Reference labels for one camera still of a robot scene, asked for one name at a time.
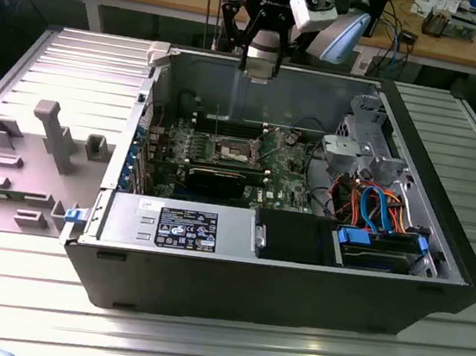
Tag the graphics card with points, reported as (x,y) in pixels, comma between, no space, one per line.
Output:
(216,181)

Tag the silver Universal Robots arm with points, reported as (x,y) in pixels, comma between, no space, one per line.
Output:
(347,35)

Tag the black open PC case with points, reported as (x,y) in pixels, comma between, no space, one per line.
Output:
(250,292)

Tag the grey parts rack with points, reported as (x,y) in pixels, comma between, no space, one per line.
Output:
(36,162)

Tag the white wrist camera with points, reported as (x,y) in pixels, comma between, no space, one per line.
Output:
(312,15)

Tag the silver metal drive cage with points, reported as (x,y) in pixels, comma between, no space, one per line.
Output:
(369,116)

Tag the thin metal locking lever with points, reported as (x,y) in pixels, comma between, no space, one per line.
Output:
(218,119)
(267,154)

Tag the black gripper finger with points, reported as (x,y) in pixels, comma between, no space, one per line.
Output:
(243,59)
(277,67)

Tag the small black box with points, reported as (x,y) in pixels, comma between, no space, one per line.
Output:
(409,37)

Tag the grey case latch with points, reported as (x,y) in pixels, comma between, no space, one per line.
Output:
(158,53)

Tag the silver power supply unit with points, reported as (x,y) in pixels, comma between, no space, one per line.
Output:
(128,221)

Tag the green motherboard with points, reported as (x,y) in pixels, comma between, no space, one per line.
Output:
(283,179)

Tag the silver metal bracket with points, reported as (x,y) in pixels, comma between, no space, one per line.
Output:
(341,149)

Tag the black upright box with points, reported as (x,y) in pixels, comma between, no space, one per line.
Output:
(379,17)

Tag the metal heatsink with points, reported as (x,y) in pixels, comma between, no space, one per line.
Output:
(434,23)

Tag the hard disk in blue carrier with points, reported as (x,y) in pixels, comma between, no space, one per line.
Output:
(367,255)

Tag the CPU socket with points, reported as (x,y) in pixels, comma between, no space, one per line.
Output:
(235,149)

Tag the wooden desk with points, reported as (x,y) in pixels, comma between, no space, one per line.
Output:
(475,53)

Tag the blue case latch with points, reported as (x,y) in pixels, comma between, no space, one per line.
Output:
(74,215)

